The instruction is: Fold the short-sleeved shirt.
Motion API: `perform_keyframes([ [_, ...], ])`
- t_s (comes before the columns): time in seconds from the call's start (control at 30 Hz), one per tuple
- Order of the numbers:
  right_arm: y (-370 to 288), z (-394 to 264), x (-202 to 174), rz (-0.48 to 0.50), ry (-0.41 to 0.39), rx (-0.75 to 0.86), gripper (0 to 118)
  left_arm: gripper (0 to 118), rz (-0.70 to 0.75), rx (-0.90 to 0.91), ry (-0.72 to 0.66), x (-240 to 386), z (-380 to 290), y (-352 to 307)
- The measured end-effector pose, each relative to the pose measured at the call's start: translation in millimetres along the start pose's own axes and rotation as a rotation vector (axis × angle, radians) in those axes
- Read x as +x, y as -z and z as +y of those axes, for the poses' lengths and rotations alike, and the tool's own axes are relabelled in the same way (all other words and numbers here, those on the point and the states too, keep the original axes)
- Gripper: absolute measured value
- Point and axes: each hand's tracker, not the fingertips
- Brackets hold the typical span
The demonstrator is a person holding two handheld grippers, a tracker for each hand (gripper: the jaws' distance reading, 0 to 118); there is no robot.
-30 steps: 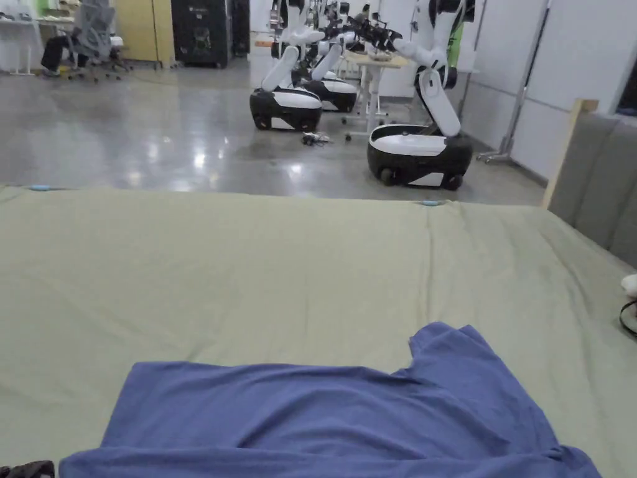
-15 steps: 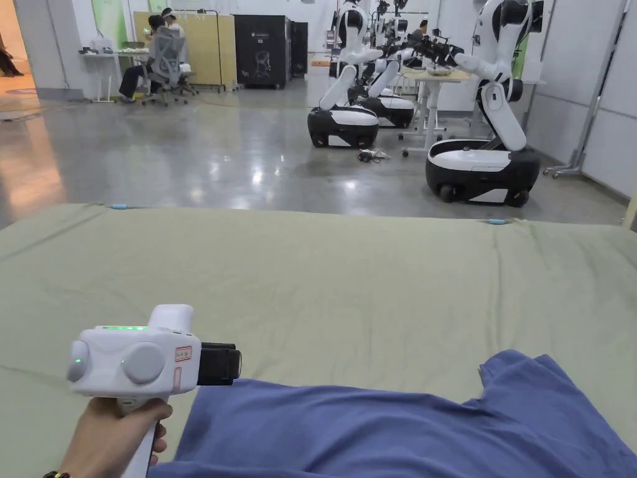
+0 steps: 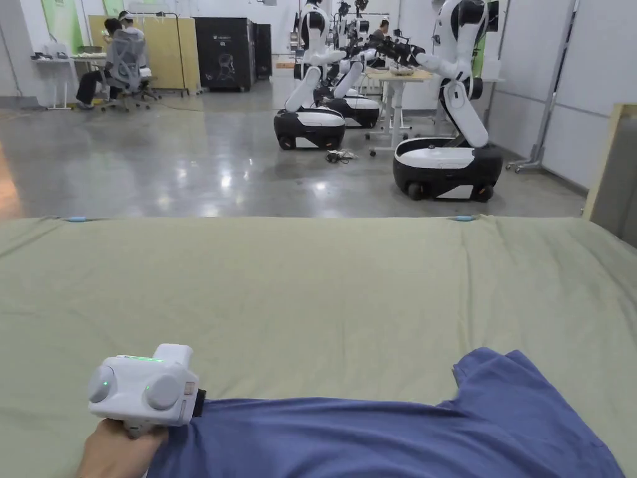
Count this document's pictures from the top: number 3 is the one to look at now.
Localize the white standing desk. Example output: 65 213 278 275
365 68 434 158

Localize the white and black wheeled robot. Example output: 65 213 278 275
323 44 383 129
374 0 504 202
273 0 348 151

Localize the wooden board on wheels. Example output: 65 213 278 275
88 14 198 98

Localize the bed with pale green sheet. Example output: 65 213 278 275
0 213 637 478

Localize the wooden framed board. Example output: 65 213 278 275
581 103 637 243

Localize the person's left hand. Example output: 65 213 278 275
73 419 169 478

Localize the blue shirt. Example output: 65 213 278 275
144 347 626 478

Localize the grey mesh office chair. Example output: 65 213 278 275
99 37 161 113

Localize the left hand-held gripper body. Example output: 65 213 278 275
88 343 207 439

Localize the white table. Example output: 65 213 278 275
30 49 108 110

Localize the black cabinet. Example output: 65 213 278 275
193 17 258 93
256 24 272 80

